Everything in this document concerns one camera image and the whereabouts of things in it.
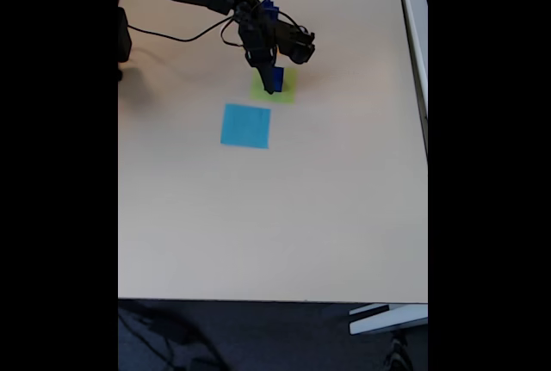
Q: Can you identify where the green paper square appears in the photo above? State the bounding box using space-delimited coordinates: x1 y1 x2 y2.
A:
250 67 299 106

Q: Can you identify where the medium blue cube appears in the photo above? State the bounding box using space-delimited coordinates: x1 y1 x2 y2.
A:
269 65 286 93

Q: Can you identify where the light blue paper square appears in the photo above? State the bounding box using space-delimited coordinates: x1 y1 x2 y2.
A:
220 102 272 150

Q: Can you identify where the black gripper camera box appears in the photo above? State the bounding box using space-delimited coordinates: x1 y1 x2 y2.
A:
275 22 317 65

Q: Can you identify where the white neighbouring table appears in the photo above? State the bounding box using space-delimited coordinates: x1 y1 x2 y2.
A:
394 0 429 158

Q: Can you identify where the white table leg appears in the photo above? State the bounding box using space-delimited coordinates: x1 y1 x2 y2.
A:
348 303 429 336

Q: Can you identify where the black floor cable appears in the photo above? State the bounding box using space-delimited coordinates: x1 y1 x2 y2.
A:
118 301 227 371

